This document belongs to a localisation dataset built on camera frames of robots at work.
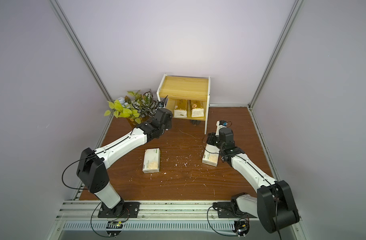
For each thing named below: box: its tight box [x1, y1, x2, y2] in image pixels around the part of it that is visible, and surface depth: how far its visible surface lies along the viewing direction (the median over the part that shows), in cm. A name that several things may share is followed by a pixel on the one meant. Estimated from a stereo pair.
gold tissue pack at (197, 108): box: [190, 100, 205, 118], surface depth 91 cm
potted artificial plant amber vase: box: [104, 89, 162, 125], surface depth 92 cm
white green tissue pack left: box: [142, 148, 161, 174], surface depth 87 cm
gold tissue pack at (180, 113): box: [174, 108, 188, 118], surface depth 90 cm
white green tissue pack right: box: [202, 143, 220, 167], surface depth 88 cm
